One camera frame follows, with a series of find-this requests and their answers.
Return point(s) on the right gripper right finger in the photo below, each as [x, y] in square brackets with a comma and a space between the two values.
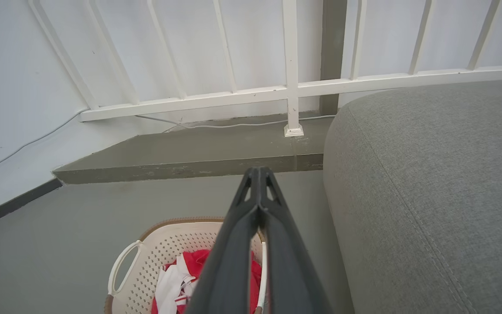
[290, 270]

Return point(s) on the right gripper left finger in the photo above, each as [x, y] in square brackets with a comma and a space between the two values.
[229, 261]

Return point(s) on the cream perforated laundry basket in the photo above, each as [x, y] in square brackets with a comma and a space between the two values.
[159, 244]

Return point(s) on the white garment with red trim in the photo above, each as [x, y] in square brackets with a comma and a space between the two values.
[168, 288]

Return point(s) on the grey fabric sofa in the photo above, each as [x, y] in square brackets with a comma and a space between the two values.
[429, 183]

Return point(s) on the white metal railing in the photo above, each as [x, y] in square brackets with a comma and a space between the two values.
[233, 96]

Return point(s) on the black baseboard strip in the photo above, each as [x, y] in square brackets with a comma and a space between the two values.
[15, 203]

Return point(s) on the dark grey wall pillar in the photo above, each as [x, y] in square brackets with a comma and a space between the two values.
[333, 43]

